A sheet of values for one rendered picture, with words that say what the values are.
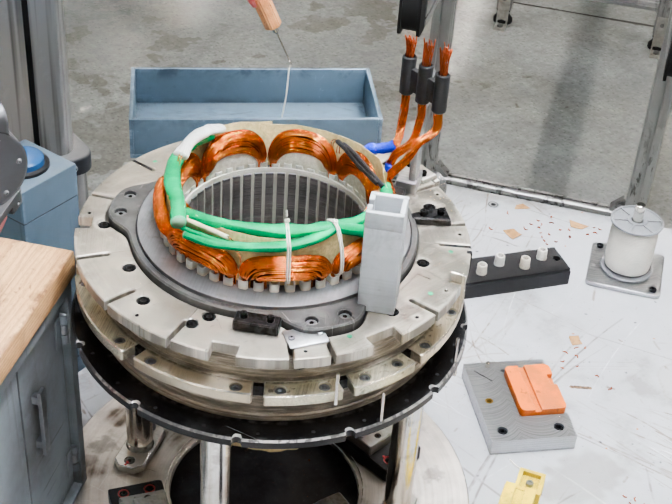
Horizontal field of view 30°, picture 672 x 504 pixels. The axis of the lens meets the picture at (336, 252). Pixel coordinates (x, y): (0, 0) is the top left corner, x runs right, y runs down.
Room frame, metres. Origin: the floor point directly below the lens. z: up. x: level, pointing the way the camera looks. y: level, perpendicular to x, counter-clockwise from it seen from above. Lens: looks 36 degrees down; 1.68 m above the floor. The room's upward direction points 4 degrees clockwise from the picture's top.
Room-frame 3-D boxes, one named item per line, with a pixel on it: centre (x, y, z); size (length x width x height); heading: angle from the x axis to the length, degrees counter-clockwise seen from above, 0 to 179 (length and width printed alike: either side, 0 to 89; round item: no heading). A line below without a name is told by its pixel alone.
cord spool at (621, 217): (1.25, -0.36, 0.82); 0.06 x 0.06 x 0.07
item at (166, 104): (1.12, 0.09, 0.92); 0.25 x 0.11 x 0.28; 99
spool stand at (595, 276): (1.25, -0.36, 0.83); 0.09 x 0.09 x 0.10; 77
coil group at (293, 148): (0.91, 0.03, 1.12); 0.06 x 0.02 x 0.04; 83
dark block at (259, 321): (0.71, 0.05, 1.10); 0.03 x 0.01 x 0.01; 83
